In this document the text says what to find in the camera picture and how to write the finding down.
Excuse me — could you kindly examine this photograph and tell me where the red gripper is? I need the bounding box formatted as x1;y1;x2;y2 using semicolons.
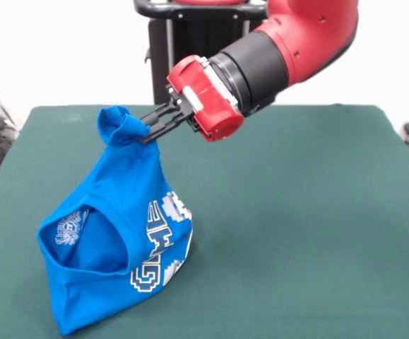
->
138;54;245;145

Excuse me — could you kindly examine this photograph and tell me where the blue printed t-shirt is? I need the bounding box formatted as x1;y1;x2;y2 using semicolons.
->
36;105;194;338

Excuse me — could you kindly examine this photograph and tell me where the dark green tablecloth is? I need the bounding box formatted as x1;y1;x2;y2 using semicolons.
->
0;103;409;339

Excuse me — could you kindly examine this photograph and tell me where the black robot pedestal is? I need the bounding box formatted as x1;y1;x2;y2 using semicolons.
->
133;0;273;106

